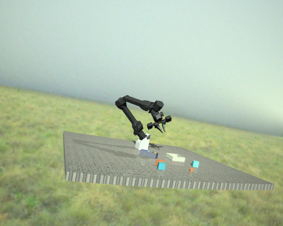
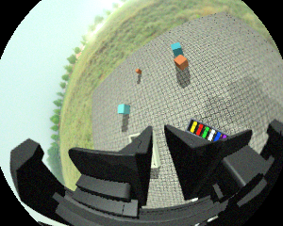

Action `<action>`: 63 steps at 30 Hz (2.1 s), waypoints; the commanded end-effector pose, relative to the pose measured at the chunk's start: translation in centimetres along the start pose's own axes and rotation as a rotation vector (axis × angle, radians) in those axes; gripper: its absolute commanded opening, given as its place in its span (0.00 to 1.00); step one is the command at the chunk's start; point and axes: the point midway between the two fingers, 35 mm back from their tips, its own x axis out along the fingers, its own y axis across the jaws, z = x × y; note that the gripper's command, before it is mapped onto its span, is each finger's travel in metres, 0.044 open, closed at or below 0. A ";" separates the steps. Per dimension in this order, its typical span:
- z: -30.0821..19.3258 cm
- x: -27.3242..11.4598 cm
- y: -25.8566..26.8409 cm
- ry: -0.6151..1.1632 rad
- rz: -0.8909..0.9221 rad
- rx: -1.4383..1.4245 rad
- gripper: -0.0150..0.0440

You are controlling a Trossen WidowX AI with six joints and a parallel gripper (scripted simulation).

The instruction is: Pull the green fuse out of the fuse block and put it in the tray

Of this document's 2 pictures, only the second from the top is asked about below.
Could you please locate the teal cube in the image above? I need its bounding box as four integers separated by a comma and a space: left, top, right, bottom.
171, 42, 184, 57

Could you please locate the white fuse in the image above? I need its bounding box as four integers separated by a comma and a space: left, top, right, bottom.
207, 129, 214, 140

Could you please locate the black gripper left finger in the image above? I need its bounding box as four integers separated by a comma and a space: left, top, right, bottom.
69, 125, 154, 206

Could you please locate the white square tray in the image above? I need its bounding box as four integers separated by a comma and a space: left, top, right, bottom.
129, 131, 161, 169

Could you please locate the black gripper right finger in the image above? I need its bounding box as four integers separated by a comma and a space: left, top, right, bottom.
164, 124, 252, 201

